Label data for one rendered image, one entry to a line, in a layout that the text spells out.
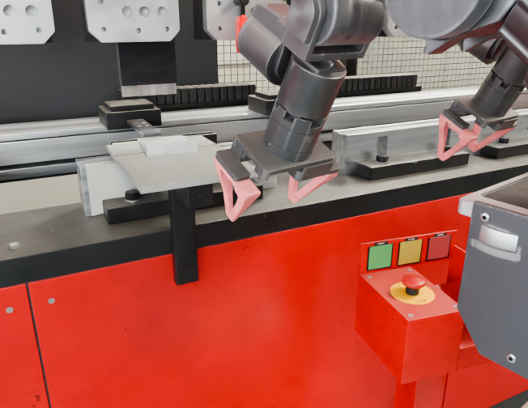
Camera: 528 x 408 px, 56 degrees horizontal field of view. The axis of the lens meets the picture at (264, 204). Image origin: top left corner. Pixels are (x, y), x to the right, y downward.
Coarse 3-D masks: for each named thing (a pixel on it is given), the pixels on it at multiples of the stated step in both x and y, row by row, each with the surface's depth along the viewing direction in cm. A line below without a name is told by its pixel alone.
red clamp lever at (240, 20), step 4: (236, 0) 85; (240, 0) 84; (244, 0) 84; (248, 0) 84; (236, 4) 86; (240, 4) 85; (244, 4) 84; (240, 8) 85; (244, 8) 85; (240, 12) 86; (244, 12) 86; (240, 16) 86; (244, 16) 86; (236, 20) 86; (240, 20) 86; (244, 20) 86; (236, 24) 86; (240, 24) 86; (236, 28) 87; (240, 28) 86; (236, 32) 87; (236, 36) 87; (236, 40) 88; (236, 44) 88; (236, 48) 88
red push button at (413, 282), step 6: (402, 276) 83; (408, 276) 82; (414, 276) 82; (420, 276) 82; (402, 282) 82; (408, 282) 81; (414, 282) 81; (420, 282) 81; (408, 288) 82; (414, 288) 81; (420, 288) 81; (408, 294) 82; (414, 294) 82
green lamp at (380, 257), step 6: (378, 246) 88; (384, 246) 88; (390, 246) 89; (372, 252) 88; (378, 252) 88; (384, 252) 89; (390, 252) 89; (372, 258) 88; (378, 258) 89; (384, 258) 89; (390, 258) 90; (372, 264) 89; (378, 264) 89; (384, 264) 90
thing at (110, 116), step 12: (108, 108) 109; (120, 108) 107; (132, 108) 109; (144, 108) 110; (156, 108) 110; (108, 120) 106; (120, 120) 107; (132, 120) 107; (144, 120) 107; (156, 120) 111; (144, 132) 96; (156, 132) 96
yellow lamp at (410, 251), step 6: (414, 240) 90; (420, 240) 90; (402, 246) 89; (408, 246) 90; (414, 246) 90; (420, 246) 91; (402, 252) 90; (408, 252) 90; (414, 252) 91; (402, 258) 90; (408, 258) 91; (414, 258) 91
